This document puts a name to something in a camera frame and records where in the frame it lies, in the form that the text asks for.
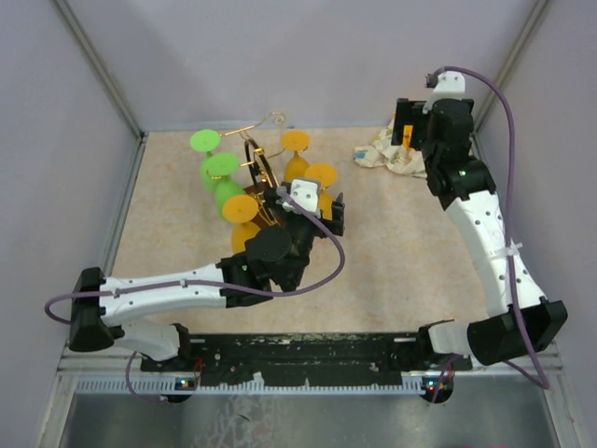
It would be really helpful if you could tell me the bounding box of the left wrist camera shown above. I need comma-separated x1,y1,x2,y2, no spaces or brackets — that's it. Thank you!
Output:
276,177,321,218

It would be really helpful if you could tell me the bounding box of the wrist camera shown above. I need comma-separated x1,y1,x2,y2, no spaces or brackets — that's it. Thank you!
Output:
423,70,465,115
276,177,321,218

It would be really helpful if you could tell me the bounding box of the gold wire wine glass rack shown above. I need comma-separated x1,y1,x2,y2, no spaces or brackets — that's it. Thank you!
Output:
213,112,281,224

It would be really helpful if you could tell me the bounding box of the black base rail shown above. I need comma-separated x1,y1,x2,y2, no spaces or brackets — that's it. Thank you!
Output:
141,332,472,403

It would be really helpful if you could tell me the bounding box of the yellow patterned cloth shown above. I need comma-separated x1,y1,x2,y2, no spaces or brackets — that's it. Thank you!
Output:
353,118,426,179

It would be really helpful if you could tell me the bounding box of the green wine glass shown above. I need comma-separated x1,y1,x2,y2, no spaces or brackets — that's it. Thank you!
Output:
189,129,221,193
205,152,244,217

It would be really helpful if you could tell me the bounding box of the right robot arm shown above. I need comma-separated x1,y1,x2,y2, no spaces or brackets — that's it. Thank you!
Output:
392,98,568,370

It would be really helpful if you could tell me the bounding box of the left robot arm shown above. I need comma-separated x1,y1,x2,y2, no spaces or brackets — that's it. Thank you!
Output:
68,189,345,371

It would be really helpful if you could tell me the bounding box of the clear wine glass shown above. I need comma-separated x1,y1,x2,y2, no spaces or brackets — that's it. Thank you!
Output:
268,110,287,128

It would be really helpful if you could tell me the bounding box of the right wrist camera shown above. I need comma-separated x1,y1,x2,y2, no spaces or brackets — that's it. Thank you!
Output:
423,70,465,115

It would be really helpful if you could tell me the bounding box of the orange wine glass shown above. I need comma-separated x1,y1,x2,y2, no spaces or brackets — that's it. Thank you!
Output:
281,130,311,182
222,194,260,254
305,163,338,220

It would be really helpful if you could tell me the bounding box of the green wine glass front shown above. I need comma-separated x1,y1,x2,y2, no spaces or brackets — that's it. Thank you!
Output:
189,129,221,193

